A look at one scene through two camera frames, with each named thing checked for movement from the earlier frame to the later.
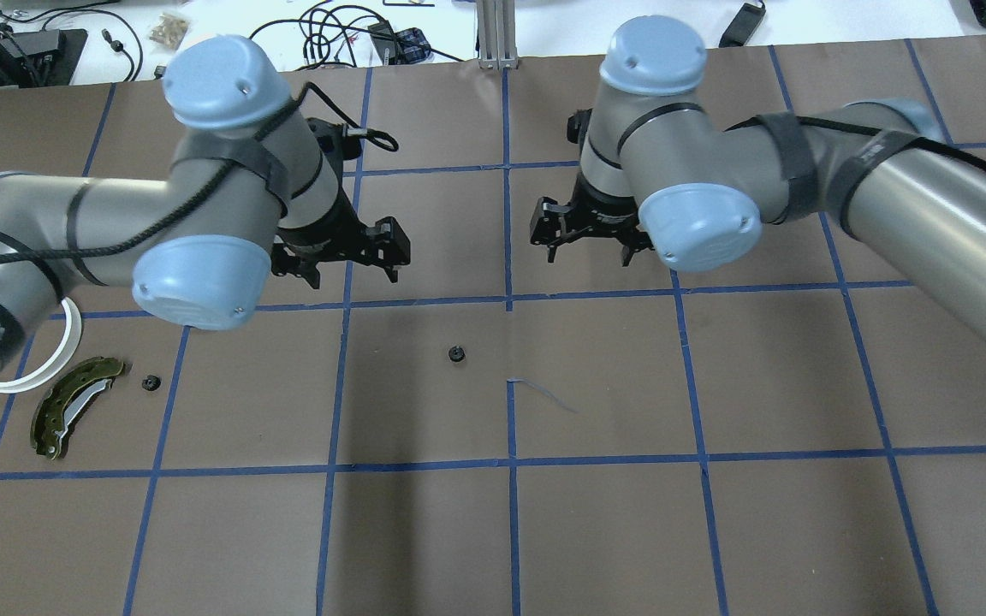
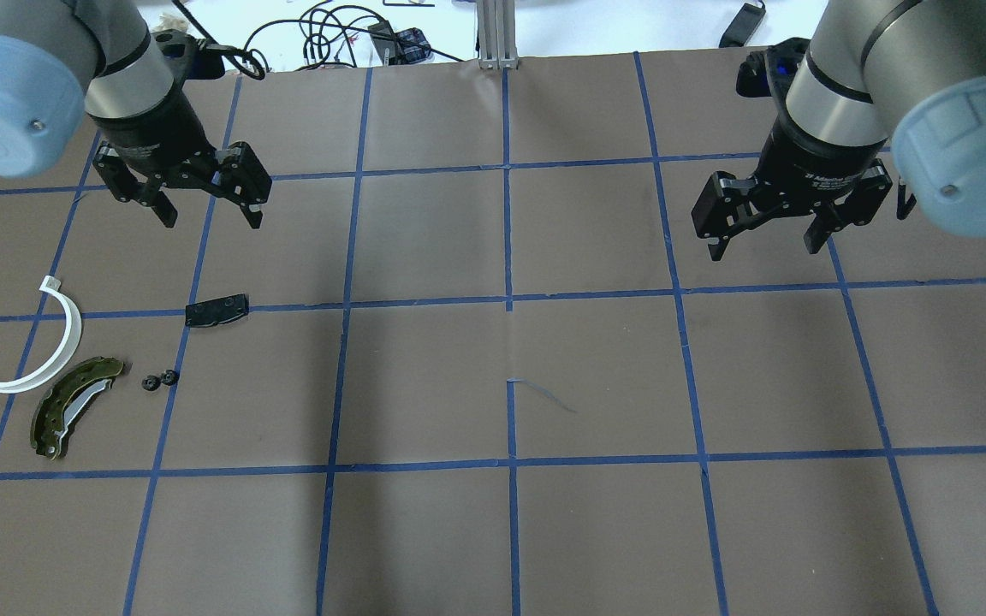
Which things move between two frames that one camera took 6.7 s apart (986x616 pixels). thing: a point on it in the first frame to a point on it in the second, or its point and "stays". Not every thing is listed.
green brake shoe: [73, 392] stays
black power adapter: [743, 26] stays
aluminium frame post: [496, 34] stays
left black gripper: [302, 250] to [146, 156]
